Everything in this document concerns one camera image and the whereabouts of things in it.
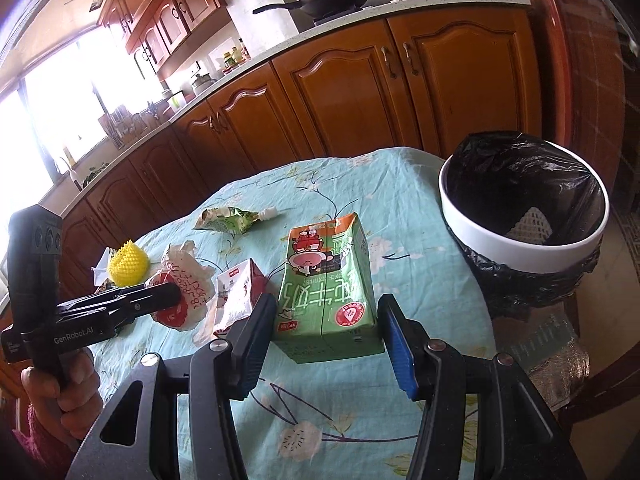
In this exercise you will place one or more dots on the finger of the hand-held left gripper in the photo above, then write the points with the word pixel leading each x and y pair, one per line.
pixel 162 297

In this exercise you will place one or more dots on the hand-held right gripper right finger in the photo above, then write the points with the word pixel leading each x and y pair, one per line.
pixel 400 355

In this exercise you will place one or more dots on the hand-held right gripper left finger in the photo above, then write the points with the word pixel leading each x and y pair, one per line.
pixel 255 347

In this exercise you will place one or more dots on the red and white food wrapper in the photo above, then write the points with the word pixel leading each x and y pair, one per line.
pixel 187 277

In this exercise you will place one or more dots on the green milk carton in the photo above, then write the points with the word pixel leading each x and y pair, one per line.
pixel 325 305

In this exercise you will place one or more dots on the white trash bin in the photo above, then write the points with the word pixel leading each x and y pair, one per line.
pixel 500 255

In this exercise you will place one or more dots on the white foam fruit net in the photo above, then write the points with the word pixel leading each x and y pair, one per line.
pixel 532 225

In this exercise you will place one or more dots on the person's left forearm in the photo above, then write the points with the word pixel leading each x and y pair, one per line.
pixel 40 445

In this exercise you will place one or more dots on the person's left hand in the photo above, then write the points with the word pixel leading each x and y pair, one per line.
pixel 75 395

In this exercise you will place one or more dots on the yellow foam fruit net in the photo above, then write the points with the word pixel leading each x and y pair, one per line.
pixel 127 265

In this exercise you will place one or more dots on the red and white milk carton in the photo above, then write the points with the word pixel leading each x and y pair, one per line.
pixel 235 300

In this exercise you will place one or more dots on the clear plastic bag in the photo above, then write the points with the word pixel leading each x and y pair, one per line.
pixel 100 272

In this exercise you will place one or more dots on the floral light blue tablecloth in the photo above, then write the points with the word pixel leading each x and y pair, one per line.
pixel 340 410

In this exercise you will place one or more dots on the slim white vase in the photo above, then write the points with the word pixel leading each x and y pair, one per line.
pixel 72 175

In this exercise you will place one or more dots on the green snack bag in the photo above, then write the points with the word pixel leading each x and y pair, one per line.
pixel 227 220

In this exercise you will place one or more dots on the small green plant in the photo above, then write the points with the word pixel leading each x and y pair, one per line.
pixel 95 174

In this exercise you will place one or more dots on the small white plastic bottle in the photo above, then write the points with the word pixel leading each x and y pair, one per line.
pixel 267 214

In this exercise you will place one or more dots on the kitchen window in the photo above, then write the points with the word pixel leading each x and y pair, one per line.
pixel 60 110

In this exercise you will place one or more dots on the utensil holder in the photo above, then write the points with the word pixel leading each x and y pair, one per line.
pixel 114 122

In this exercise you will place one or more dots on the green and white cup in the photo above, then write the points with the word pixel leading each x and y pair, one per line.
pixel 176 100

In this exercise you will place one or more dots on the white ceramic pot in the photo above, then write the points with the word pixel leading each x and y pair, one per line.
pixel 202 84

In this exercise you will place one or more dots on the black bin liner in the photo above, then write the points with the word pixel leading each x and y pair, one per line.
pixel 525 175

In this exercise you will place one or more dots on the green label condiment jar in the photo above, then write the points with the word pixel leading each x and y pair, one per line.
pixel 230 59

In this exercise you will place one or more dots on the condiment bottle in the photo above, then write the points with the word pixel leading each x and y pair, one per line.
pixel 245 49
pixel 239 55

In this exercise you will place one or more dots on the wooden lower cabinets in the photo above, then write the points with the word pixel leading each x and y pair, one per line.
pixel 350 90

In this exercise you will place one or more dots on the wooden cabinets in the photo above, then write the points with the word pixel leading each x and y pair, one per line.
pixel 350 90
pixel 165 15

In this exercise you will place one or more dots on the white kitchen countertop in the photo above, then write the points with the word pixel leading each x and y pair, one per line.
pixel 280 52

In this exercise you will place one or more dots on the wooden upper cabinets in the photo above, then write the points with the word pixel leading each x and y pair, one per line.
pixel 165 15

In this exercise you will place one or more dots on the gas stove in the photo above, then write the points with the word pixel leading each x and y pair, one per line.
pixel 340 15

